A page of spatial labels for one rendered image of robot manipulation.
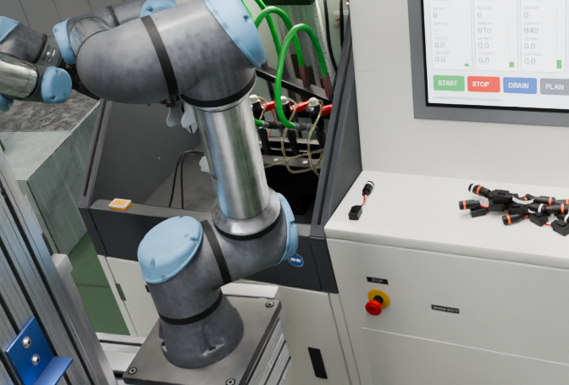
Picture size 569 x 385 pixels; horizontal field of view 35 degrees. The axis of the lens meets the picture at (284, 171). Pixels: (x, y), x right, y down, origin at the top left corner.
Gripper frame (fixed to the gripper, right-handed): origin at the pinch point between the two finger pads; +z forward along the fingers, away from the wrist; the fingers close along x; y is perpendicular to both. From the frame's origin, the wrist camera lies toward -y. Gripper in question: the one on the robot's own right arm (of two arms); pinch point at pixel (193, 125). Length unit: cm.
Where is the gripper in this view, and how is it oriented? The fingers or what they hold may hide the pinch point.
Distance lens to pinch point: 185.7
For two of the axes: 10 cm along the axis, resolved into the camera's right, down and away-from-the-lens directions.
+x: 8.7, 0.8, -4.8
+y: -4.4, 5.6, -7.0
